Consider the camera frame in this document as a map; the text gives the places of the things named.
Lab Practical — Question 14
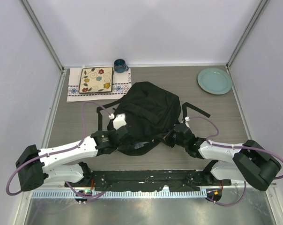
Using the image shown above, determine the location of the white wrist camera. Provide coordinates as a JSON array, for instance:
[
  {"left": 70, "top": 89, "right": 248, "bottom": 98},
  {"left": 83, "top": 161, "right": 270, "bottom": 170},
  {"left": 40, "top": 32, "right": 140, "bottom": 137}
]
[
  {"left": 182, "top": 116, "right": 190, "bottom": 128},
  {"left": 109, "top": 113, "right": 127, "bottom": 130}
]

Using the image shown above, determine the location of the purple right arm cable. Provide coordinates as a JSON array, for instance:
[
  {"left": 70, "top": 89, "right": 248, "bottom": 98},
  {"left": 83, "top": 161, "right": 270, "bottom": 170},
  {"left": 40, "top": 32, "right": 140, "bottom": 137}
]
[{"left": 188, "top": 116, "right": 283, "bottom": 206}]

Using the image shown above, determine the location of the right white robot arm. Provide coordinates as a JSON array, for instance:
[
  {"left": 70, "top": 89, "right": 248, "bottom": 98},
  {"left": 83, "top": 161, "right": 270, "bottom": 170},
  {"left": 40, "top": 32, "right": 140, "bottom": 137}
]
[{"left": 163, "top": 124, "right": 282, "bottom": 191}]

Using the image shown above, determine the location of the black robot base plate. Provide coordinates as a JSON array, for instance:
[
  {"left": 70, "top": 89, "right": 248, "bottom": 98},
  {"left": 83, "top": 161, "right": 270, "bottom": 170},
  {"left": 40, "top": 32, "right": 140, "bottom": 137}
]
[{"left": 69, "top": 170, "right": 231, "bottom": 192}]

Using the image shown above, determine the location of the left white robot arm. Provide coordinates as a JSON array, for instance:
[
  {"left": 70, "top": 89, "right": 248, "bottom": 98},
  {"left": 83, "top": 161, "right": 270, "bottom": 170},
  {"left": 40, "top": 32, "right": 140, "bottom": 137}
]
[{"left": 15, "top": 126, "right": 134, "bottom": 192}]

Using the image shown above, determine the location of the white slotted cable duct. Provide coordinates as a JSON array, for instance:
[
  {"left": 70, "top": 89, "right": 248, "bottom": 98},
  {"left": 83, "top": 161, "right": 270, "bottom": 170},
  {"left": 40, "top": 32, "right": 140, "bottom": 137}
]
[{"left": 31, "top": 189, "right": 207, "bottom": 200}]

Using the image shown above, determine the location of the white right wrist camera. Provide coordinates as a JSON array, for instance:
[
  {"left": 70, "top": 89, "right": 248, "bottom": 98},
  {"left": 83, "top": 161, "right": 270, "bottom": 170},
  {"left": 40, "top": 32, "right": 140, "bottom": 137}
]
[{"left": 182, "top": 116, "right": 190, "bottom": 128}]

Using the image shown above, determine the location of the round teal plate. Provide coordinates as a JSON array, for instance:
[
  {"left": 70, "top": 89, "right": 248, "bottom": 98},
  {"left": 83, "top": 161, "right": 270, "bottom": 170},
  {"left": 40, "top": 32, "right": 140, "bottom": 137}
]
[{"left": 197, "top": 67, "right": 233, "bottom": 95}]

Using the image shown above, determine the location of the blue ceramic mug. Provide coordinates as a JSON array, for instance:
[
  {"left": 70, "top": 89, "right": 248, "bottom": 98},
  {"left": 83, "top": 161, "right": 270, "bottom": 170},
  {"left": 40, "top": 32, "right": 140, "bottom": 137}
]
[{"left": 113, "top": 59, "right": 129, "bottom": 73}]

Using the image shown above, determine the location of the white patterned placemat cloth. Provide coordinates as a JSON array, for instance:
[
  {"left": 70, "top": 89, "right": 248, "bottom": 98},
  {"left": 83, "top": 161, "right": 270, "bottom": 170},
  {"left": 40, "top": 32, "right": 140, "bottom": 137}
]
[{"left": 67, "top": 68, "right": 132, "bottom": 103}]

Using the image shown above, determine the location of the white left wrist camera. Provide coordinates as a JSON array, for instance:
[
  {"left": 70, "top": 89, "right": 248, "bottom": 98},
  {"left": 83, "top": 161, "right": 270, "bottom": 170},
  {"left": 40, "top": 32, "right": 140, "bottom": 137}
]
[{"left": 109, "top": 113, "right": 127, "bottom": 130}]

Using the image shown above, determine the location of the square floral ceramic plate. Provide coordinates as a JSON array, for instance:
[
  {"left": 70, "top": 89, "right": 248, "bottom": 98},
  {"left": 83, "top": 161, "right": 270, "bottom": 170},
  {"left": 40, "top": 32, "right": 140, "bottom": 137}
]
[{"left": 79, "top": 67, "right": 114, "bottom": 94}]

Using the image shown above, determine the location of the black fabric backpack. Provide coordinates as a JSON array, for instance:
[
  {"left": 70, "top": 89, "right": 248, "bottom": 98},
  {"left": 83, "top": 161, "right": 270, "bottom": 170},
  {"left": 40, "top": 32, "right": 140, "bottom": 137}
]
[{"left": 97, "top": 82, "right": 210, "bottom": 156}]

